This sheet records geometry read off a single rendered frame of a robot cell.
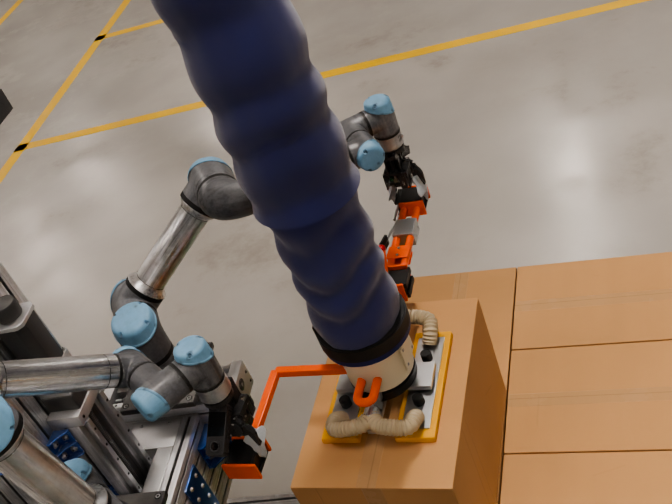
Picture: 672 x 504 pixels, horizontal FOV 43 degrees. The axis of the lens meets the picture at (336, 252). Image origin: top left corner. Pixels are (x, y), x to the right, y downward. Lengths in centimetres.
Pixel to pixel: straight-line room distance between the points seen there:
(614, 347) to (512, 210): 163
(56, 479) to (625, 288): 188
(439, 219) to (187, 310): 135
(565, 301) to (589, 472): 67
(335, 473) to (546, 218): 233
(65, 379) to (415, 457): 81
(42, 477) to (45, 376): 20
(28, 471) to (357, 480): 75
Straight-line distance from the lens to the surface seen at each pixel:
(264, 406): 213
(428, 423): 209
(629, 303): 288
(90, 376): 188
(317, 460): 215
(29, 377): 183
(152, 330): 230
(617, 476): 246
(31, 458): 175
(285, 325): 406
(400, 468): 207
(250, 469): 202
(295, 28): 159
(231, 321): 423
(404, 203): 252
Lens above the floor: 254
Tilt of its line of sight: 36 degrees down
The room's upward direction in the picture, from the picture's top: 22 degrees counter-clockwise
